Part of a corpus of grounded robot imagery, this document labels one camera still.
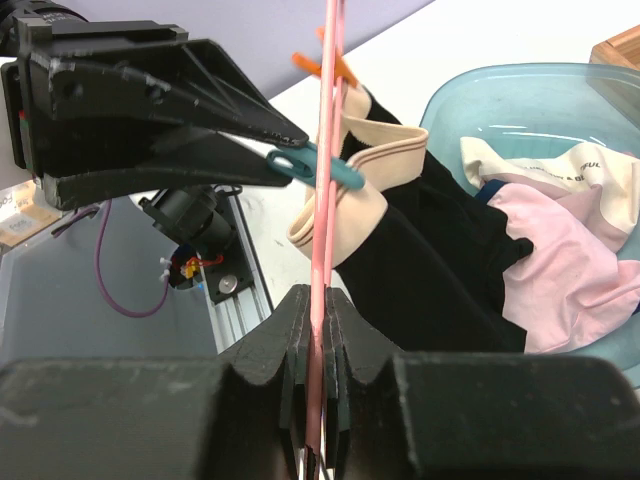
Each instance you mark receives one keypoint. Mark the beige pink underwear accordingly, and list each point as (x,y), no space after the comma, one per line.
(599,186)

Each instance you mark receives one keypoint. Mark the pink wire hanger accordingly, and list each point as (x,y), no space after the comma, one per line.
(325,193)

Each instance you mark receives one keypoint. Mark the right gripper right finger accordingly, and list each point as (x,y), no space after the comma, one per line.
(362,413)

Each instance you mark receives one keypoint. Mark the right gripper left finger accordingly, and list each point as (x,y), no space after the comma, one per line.
(270,363)

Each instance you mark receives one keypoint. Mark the teal plastic basin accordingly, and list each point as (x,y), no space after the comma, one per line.
(541,111)

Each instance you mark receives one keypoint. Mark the pink underwear navy trim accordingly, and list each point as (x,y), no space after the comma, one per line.
(571,290)

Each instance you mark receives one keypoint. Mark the wooden clothes rack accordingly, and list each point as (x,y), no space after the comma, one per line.
(621,50)

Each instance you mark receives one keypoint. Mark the aluminium mounting rail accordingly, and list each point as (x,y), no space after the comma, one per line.
(238,298)

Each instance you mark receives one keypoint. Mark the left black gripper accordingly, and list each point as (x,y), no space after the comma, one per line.
(100,110)

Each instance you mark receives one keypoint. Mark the black underwear beige waistband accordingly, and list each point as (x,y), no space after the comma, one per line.
(422,260)

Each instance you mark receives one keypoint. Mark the teal clothespin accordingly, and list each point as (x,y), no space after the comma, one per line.
(301,164)

